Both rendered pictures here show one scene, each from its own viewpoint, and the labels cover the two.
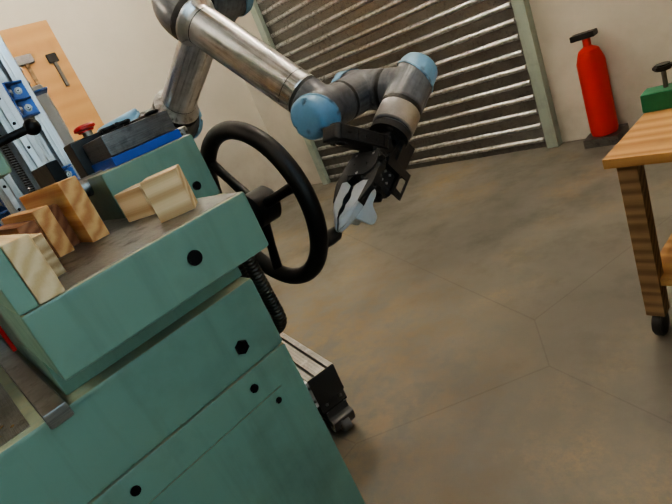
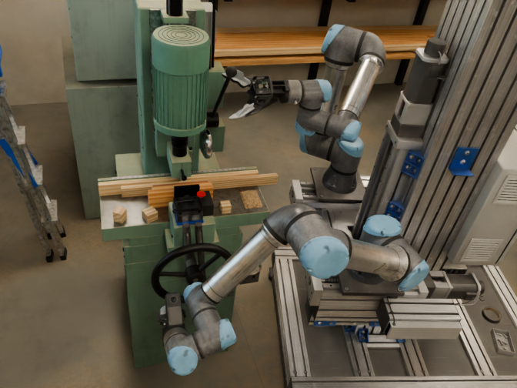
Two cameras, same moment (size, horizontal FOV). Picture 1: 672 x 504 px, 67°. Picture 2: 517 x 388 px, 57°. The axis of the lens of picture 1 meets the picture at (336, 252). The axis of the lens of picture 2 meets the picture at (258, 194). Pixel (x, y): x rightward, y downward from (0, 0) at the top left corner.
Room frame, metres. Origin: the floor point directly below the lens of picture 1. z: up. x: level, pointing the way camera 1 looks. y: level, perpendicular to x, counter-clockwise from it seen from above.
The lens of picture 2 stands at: (1.26, -0.90, 2.07)
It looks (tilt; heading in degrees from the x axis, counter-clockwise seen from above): 39 degrees down; 105
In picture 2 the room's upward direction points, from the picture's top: 9 degrees clockwise
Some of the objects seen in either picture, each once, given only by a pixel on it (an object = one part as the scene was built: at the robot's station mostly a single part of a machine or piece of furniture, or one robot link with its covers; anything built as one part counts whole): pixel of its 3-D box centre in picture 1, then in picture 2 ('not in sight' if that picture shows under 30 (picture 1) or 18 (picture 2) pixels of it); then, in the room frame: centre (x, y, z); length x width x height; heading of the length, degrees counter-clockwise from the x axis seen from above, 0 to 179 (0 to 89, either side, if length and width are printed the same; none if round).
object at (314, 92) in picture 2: not in sight; (312, 91); (1.01, 0.54, 1.35); 0.11 x 0.08 x 0.09; 36
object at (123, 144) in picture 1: (120, 140); (193, 206); (0.75, 0.21, 0.99); 0.13 x 0.11 x 0.06; 36
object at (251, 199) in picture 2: not in sight; (251, 197); (0.88, 0.44, 0.91); 0.10 x 0.07 x 0.02; 126
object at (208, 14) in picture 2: not in sight; (205, 28); (0.54, 0.70, 1.40); 0.10 x 0.06 x 0.16; 126
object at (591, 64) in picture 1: (596, 88); not in sight; (2.67, -1.64, 0.30); 0.19 x 0.18 x 0.60; 129
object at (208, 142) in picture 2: not in sight; (206, 143); (0.64, 0.54, 1.02); 0.12 x 0.03 x 0.12; 126
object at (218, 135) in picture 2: not in sight; (211, 135); (0.63, 0.60, 1.02); 0.09 x 0.07 x 0.12; 36
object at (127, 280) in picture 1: (107, 245); (187, 215); (0.69, 0.28, 0.87); 0.61 x 0.30 x 0.06; 36
